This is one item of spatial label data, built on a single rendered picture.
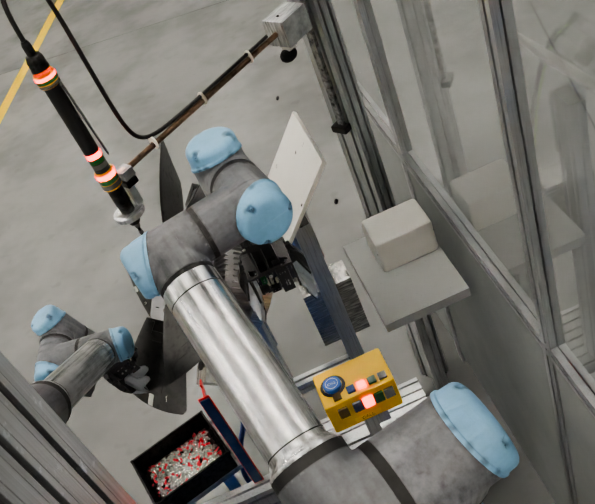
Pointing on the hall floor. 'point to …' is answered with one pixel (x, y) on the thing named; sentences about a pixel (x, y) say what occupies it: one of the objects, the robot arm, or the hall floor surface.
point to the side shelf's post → (430, 352)
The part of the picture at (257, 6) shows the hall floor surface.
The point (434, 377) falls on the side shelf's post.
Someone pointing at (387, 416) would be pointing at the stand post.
